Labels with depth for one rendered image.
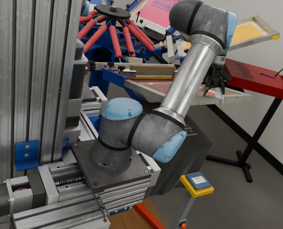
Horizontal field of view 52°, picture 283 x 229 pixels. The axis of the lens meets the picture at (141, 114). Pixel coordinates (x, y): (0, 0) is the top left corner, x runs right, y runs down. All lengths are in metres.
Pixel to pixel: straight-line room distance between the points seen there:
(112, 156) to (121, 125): 0.13
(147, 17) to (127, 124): 2.53
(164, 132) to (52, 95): 0.36
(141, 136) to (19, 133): 0.40
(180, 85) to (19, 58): 0.47
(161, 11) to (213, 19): 2.42
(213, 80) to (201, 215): 1.56
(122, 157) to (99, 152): 0.08
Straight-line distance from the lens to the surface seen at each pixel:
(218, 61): 1.49
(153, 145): 0.85
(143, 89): 1.56
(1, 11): 0.81
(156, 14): 3.34
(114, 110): 0.86
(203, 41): 0.95
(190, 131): 1.90
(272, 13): 3.88
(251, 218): 3.04
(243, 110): 4.05
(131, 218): 2.47
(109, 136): 0.90
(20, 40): 0.84
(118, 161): 0.96
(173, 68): 2.08
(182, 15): 1.00
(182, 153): 1.78
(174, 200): 2.76
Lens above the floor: 1.94
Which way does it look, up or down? 32 degrees down
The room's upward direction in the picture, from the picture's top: 17 degrees clockwise
